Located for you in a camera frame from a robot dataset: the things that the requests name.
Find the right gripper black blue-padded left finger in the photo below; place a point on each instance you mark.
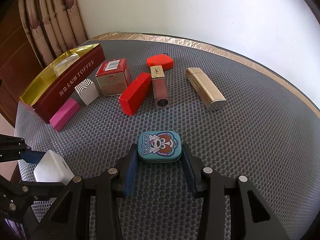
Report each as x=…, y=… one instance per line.
x=68, y=217

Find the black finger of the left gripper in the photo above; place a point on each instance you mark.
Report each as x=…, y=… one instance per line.
x=15, y=148

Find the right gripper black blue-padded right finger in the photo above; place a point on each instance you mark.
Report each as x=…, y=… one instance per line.
x=251, y=216

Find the white power adapter plug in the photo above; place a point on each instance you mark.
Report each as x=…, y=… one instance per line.
x=53, y=168

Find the pink rectangular box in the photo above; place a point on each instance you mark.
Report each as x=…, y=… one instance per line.
x=64, y=114

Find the small clear plastic box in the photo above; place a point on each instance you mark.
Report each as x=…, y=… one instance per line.
x=65, y=64

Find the blue cartoon tin with chain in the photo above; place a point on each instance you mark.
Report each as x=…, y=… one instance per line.
x=159, y=146

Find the lip gloss tube gold cap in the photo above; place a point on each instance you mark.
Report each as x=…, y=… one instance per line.
x=160, y=90

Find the dark red toffee box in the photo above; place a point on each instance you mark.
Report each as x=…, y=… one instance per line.
x=48, y=92

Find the white box black wavy stripes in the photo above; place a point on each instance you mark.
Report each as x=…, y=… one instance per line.
x=87, y=91

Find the grey honeycomb mesh mat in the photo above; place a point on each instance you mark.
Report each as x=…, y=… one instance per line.
x=264, y=131

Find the red and beige square box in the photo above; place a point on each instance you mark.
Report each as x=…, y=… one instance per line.
x=113, y=77

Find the red rectangular box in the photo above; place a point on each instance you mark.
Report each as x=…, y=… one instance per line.
x=133, y=97

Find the gold metallic case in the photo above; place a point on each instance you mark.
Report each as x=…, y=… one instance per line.
x=209, y=94

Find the beige patterned curtain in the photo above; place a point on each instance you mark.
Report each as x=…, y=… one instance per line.
x=52, y=27

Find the red rounded pouch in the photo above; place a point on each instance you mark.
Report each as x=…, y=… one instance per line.
x=163, y=60

